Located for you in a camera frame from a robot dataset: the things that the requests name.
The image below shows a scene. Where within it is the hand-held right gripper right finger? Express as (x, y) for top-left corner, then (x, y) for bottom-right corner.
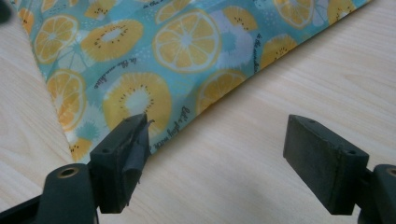
(282, 114), (371, 216)

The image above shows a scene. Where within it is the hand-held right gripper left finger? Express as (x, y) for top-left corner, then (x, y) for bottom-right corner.
(89, 112), (156, 216)

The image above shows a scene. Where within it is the fruit print wrapping cloth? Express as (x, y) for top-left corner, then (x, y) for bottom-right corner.
(10, 0), (373, 164)

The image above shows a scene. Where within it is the dark blurred object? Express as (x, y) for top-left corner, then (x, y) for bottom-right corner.
(0, 0), (13, 24)

